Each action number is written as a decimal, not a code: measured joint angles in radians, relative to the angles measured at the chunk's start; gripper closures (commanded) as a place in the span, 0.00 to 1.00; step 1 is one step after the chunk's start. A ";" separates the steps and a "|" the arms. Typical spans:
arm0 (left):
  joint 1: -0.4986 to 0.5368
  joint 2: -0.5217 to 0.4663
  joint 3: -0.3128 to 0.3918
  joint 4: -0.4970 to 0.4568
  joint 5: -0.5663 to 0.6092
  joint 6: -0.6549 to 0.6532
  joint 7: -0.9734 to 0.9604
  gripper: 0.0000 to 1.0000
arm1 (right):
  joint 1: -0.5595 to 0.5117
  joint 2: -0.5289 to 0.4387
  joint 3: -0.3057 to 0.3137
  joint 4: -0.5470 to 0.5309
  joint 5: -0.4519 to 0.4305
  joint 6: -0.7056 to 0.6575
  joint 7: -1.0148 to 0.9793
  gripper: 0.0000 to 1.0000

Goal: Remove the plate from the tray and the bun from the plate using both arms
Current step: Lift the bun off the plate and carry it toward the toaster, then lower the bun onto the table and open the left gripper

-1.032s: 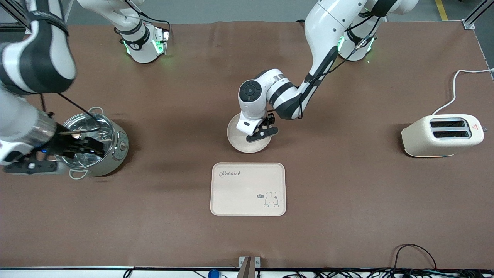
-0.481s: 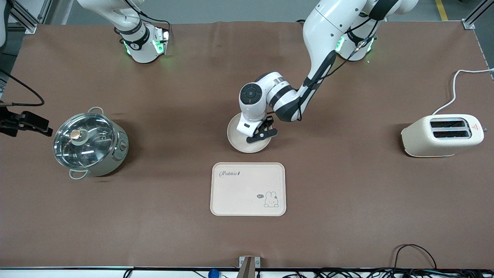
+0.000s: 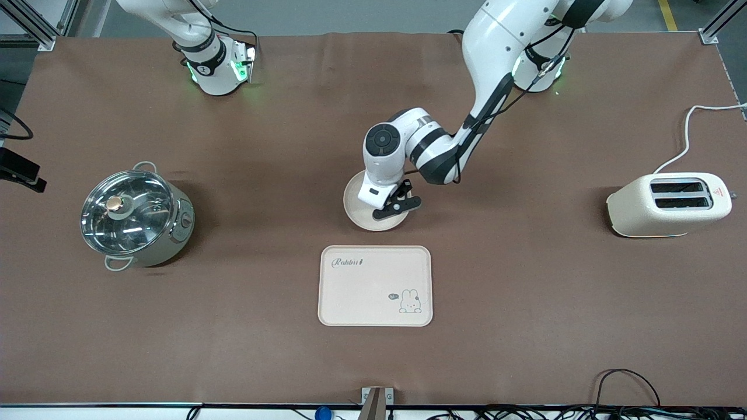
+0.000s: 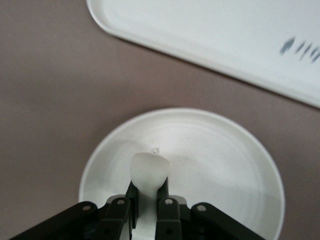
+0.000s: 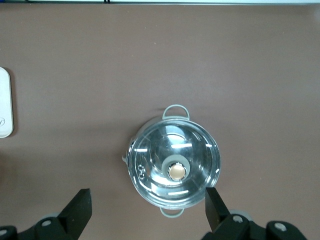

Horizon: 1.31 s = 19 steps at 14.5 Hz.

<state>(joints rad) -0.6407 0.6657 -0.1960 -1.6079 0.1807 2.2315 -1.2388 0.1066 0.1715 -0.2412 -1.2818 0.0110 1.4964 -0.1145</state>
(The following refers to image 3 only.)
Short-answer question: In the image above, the round cream plate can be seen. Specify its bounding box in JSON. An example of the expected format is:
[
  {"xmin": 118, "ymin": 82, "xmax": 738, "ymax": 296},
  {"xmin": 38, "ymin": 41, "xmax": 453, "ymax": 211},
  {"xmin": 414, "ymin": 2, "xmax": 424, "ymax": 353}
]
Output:
[{"xmin": 343, "ymin": 170, "xmax": 413, "ymax": 232}]

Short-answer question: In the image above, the cream rabbit print tray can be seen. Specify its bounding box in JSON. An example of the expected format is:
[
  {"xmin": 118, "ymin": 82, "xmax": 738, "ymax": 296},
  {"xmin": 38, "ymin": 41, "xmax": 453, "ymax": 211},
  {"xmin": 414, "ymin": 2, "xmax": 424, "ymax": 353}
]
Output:
[{"xmin": 318, "ymin": 245, "xmax": 434, "ymax": 327}]

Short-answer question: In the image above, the glass pot lid with knob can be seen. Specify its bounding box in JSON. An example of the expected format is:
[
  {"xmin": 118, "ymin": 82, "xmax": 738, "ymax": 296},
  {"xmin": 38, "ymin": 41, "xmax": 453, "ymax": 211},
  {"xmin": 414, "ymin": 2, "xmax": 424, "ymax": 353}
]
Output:
[{"xmin": 81, "ymin": 170, "xmax": 176, "ymax": 256}]

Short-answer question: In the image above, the steel electric cooking pot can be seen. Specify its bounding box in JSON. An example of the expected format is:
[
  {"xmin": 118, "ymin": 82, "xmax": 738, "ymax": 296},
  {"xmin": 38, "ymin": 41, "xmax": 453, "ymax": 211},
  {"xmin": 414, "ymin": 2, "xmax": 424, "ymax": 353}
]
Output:
[{"xmin": 80, "ymin": 162, "xmax": 196, "ymax": 272}]

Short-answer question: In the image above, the brown table cover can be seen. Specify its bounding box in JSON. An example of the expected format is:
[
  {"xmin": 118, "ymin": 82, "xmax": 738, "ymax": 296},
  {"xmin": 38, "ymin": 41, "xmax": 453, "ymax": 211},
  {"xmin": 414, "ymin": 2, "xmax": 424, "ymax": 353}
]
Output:
[{"xmin": 0, "ymin": 30, "xmax": 747, "ymax": 407}]

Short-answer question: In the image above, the cream two-slot toaster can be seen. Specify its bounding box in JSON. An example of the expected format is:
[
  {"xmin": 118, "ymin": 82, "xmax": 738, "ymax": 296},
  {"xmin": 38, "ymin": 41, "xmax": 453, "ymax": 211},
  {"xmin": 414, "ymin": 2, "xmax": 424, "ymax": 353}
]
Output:
[{"xmin": 606, "ymin": 172, "xmax": 737, "ymax": 239}]

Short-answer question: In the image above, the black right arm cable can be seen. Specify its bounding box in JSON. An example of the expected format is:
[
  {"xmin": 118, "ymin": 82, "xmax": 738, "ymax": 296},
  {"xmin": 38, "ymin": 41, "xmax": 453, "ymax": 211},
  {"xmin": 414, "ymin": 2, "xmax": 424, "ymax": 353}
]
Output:
[{"xmin": 0, "ymin": 0, "xmax": 259, "ymax": 141}]

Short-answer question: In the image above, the aluminium frame profile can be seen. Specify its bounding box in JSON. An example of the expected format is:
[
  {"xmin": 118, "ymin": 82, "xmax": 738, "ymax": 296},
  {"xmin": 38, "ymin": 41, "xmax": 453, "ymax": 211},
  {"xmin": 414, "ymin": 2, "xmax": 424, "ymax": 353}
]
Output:
[
  {"xmin": 699, "ymin": 0, "xmax": 747, "ymax": 46},
  {"xmin": 0, "ymin": 0, "xmax": 79, "ymax": 52}
]

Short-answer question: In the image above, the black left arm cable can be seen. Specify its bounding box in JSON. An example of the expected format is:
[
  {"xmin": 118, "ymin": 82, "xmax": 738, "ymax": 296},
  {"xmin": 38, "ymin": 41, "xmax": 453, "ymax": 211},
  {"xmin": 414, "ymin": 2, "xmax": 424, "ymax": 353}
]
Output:
[{"xmin": 455, "ymin": 23, "xmax": 575, "ymax": 176}]

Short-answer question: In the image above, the black cable bundle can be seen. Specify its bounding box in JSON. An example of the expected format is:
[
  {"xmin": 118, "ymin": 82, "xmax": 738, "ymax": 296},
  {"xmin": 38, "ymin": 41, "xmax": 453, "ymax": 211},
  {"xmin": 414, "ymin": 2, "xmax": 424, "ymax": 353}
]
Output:
[{"xmin": 426, "ymin": 404, "xmax": 747, "ymax": 420}]

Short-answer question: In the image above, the black looped cable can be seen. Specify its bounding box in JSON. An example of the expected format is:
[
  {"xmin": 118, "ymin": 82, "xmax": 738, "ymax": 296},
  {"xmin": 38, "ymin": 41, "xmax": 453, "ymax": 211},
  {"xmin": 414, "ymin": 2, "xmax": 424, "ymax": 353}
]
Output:
[{"xmin": 594, "ymin": 368, "xmax": 661, "ymax": 409}]

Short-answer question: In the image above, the white toaster power cord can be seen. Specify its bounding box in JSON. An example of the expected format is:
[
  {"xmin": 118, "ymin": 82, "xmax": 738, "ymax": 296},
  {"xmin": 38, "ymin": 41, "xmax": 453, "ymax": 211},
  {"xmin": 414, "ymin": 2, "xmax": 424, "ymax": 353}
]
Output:
[{"xmin": 652, "ymin": 103, "xmax": 747, "ymax": 175}]

